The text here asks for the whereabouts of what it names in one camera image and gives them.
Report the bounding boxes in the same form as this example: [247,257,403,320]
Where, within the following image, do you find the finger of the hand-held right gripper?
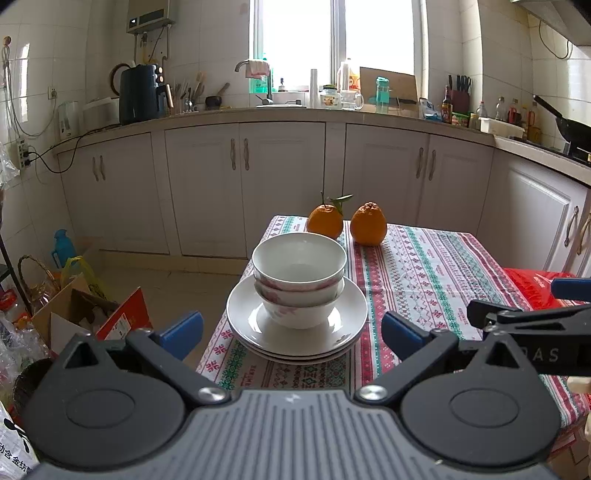
[551,278,591,301]
[467,300,591,340]

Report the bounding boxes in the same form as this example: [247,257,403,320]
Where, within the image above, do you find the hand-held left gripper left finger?
[60,311,230,408]

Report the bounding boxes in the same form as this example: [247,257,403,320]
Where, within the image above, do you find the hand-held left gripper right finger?
[353,311,525,408]

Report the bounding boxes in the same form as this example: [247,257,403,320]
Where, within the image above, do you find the white plate with fruit print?
[226,275,369,352]
[238,337,356,366]
[229,323,363,358]

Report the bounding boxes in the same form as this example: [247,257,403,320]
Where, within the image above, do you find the white bowl with pink flowers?
[252,232,347,292]
[254,272,345,308]
[261,291,342,330]

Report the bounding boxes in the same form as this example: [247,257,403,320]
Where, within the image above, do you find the red printed package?
[502,268,591,311]

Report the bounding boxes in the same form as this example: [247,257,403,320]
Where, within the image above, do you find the cardboard box with red side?
[32,274,153,356]

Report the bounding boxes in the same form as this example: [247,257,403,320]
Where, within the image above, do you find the patterned tablecloth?
[196,215,591,457]

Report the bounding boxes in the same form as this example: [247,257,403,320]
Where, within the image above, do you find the yellow plastic bag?
[61,257,109,298]

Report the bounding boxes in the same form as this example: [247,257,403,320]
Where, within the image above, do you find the gas stove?
[526,138,591,167]

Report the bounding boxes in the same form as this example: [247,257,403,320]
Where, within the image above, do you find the orange with leafy stem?
[306,193,354,240]

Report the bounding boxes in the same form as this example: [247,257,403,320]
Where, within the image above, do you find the wicker basket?
[17,255,62,317]

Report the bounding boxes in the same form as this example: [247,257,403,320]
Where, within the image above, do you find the blue thermos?
[53,229,77,269]

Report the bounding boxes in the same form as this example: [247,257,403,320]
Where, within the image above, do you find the black wok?
[533,95,591,145]

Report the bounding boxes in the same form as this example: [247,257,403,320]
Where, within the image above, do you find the black bin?
[13,357,51,418]

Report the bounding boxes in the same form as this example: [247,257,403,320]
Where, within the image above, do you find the clear plastic bags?
[0,295,51,370]

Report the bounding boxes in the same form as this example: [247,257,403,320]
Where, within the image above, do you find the yellow oil bottle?
[526,102,542,141]

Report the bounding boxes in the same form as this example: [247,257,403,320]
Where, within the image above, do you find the white plastic tray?
[479,117,526,140]

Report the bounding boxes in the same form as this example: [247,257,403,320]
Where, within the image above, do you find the white printed bag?
[0,401,40,480]

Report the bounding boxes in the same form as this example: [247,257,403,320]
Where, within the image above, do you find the knife block with knives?
[448,75,472,114]

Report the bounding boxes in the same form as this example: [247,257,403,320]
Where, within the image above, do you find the blue packet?
[418,97,443,122]

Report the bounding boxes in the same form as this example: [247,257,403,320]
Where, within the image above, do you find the utensil holder with utensils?
[173,71,206,114]

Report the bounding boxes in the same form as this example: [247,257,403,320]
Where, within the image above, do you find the small black mortar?
[205,83,230,110]

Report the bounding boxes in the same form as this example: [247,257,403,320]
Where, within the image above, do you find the white box appliance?
[82,97,121,131]

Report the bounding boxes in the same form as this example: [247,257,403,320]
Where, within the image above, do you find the white electric kettle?
[58,100,81,140]

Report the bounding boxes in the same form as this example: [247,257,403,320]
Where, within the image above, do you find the dark blue air fryer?
[119,65,168,125]

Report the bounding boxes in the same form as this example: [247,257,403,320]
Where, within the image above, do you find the teal water bottle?
[375,76,392,114]

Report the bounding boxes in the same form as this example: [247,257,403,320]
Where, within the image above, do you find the brown cardboard sheet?
[359,67,419,113]

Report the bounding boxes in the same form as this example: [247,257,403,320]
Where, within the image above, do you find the metal faucet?
[235,59,274,106]

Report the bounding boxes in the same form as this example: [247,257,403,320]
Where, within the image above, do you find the green dish soap bottle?
[252,55,274,94]

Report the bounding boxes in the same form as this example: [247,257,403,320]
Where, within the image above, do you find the range hood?
[510,0,591,46]

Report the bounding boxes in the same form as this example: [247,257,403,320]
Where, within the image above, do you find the window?
[249,0,428,107]

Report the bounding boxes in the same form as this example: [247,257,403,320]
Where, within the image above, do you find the water heater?
[127,0,177,34]

